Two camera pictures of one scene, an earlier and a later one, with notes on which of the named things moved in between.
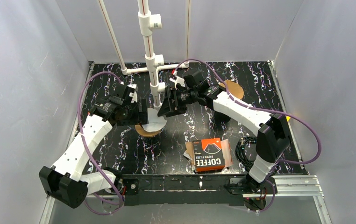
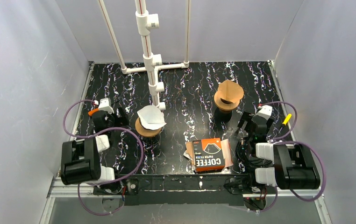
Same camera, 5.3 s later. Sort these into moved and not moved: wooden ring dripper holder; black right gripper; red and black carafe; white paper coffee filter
Moved: black right gripper
Not moved: wooden ring dripper holder; red and black carafe; white paper coffee filter
